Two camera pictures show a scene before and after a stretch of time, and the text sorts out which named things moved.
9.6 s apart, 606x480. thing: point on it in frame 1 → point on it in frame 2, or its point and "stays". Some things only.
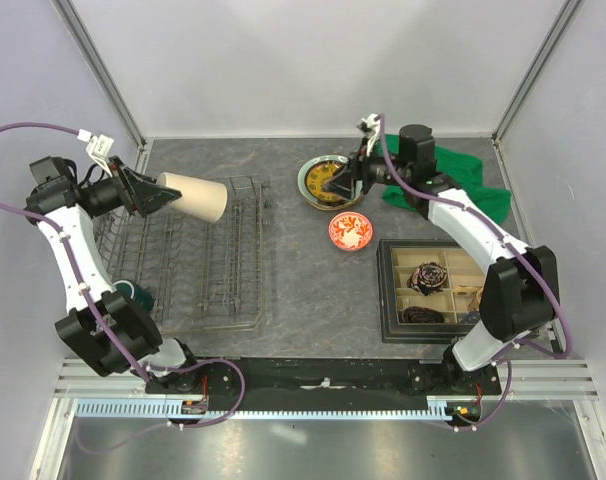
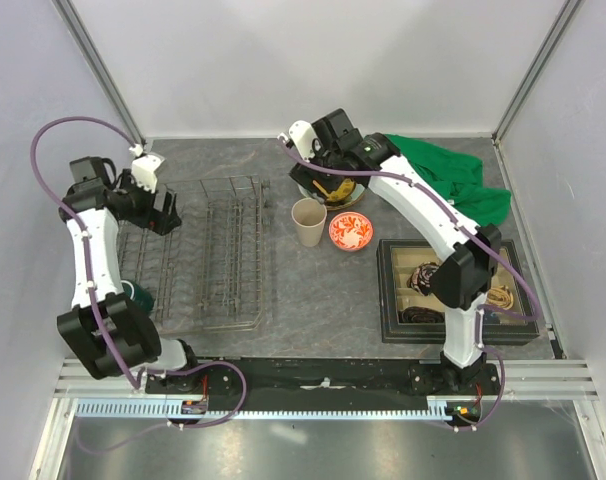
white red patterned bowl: (351, 231) stays
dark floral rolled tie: (428, 278) stays
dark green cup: (136, 293) stays
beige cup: (204, 198) → (309, 215)
